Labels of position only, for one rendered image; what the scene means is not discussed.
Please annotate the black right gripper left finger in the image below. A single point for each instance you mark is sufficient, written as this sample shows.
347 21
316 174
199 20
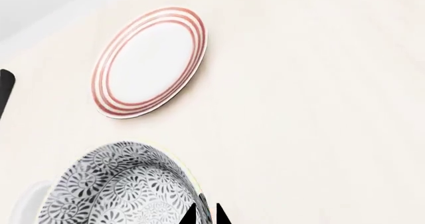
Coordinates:
191 216

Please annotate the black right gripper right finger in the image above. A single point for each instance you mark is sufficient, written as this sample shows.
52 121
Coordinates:
222 216

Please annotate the black and white patterned bowl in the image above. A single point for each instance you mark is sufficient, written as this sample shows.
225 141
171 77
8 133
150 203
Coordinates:
126 184

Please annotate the white plate with red rings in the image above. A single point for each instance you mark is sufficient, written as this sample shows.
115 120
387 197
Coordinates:
149 64

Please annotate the black rounded object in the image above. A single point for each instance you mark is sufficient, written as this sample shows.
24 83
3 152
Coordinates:
5 89

